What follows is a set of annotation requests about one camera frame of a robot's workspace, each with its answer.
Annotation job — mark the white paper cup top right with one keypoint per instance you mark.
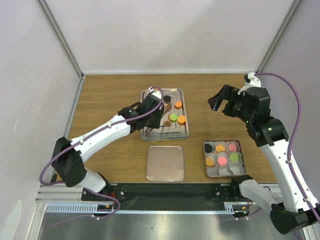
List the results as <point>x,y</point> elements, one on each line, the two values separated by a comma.
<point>236,143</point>

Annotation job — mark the white paper cup bottom right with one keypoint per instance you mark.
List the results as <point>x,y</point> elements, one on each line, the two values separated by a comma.
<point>237,170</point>

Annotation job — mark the black sandwich cookie on tray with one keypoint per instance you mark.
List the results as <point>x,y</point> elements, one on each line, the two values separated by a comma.
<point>167,99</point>

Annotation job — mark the black sandwich cookie packed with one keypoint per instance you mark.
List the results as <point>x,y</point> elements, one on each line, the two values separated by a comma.
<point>208,148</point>

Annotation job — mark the white paper cup middle left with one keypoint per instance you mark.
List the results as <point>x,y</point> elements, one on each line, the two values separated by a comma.
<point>213,155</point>

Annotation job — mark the aluminium frame rail front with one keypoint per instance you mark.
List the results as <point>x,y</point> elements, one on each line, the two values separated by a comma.
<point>59,193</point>

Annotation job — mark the pink sandwich cookie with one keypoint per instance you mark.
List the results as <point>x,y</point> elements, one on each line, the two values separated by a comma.
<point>232,147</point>

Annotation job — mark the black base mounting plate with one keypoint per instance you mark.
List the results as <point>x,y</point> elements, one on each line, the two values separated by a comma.
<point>172,196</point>

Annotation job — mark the white paper cup top middle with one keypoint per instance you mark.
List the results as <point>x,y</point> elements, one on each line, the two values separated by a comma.
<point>222,143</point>

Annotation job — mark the orange round sandwich cookie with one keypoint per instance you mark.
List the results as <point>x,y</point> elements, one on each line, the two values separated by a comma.
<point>220,148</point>

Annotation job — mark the white paper cup centre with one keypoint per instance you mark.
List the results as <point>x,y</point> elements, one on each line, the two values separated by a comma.
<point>223,154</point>

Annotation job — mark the green round cookie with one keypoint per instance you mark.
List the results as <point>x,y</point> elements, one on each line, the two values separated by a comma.
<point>173,117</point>
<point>234,157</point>

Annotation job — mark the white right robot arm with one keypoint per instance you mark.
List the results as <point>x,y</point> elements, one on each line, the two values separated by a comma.
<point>297,207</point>

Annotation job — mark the white paper cup middle right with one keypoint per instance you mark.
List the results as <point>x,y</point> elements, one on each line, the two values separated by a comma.
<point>240,161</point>

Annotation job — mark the white paper cup bottom left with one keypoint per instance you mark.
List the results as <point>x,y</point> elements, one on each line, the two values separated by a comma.
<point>212,171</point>

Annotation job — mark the rose gold tin lid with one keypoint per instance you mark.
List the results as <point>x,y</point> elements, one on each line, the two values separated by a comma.
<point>165,164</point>

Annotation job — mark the white slotted cable duct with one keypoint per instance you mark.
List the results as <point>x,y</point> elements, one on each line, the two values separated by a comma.
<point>103,209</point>

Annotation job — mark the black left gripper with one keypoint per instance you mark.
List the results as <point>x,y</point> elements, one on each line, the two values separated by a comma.
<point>156,124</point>

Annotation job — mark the silver steel tray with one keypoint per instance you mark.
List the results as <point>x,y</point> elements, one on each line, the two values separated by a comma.
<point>169,130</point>

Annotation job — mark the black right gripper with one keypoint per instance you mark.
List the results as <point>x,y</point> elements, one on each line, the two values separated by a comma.
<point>227,92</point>

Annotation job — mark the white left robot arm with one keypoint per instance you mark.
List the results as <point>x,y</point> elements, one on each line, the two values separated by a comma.
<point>69,156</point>

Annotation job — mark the white paper cup bottom middle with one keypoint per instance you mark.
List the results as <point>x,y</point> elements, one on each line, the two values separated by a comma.
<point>224,171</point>

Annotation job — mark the white paper cup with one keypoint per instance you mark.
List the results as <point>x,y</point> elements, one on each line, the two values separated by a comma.
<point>240,161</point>
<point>236,143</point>
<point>223,154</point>
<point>237,170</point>
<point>222,143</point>
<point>212,171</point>
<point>224,171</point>
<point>213,155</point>

